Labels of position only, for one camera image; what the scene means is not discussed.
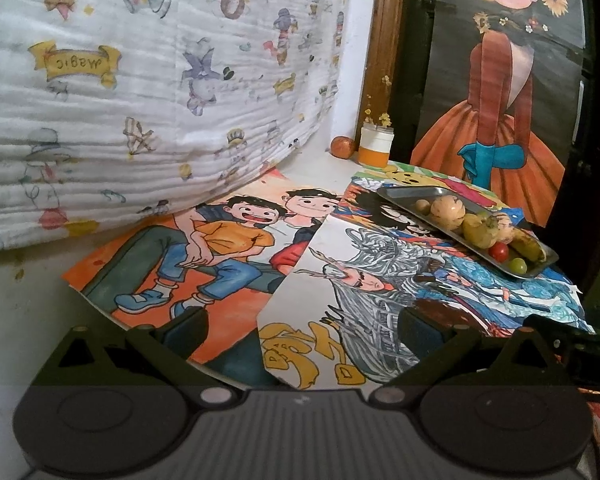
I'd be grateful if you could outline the brown spotted banana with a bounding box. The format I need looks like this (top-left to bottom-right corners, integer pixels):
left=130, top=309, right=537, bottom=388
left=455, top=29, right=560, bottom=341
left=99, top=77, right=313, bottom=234
left=510, top=237, right=548, bottom=264

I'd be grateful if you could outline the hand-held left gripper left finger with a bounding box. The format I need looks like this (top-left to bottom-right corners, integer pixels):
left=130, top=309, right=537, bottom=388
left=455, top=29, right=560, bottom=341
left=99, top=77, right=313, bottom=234
left=47, top=306, right=238, bottom=407

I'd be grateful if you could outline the orange and white jar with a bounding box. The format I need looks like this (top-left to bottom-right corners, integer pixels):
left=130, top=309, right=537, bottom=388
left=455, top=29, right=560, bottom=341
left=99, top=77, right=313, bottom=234
left=358, top=124, right=395, bottom=168

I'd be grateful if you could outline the yellow-green pear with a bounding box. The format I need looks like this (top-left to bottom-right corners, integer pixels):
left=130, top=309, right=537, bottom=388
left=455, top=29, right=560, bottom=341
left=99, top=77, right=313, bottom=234
left=462, top=212, right=501, bottom=250

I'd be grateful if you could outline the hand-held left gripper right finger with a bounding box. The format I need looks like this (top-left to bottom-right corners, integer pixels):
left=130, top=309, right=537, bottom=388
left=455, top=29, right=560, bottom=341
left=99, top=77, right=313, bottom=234
left=368, top=306, right=561, bottom=406

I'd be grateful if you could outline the white cartoon printed blanket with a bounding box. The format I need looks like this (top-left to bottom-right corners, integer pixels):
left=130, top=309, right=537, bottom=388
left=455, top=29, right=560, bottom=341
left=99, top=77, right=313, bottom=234
left=0, top=0, right=352, bottom=253

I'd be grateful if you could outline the orange drawing of two boys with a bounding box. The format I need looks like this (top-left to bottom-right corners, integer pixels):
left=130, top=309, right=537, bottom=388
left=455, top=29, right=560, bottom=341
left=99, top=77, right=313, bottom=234
left=62, top=167, right=341, bottom=376

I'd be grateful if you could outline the metal tray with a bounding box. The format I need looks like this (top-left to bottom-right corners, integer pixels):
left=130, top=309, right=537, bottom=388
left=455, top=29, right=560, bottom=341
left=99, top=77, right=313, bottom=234
left=377, top=185, right=560, bottom=279

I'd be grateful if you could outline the wall poster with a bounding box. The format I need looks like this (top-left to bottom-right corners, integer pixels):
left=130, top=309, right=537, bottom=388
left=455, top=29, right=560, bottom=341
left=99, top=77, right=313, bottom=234
left=410, top=0, right=586, bottom=228

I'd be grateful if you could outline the silver-haired warrior drawing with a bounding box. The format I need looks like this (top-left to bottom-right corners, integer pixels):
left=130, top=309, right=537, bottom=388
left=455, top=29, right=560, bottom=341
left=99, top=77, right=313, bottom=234
left=257, top=210, right=596, bottom=391

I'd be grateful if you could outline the brown wooden door frame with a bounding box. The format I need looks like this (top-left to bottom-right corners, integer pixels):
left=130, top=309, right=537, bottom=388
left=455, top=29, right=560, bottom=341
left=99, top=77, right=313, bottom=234
left=365, top=0, right=412, bottom=131

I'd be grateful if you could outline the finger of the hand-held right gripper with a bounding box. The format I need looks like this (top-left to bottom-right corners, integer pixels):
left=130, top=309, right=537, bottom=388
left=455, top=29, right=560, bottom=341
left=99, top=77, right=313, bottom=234
left=524, top=314, right=576, bottom=356

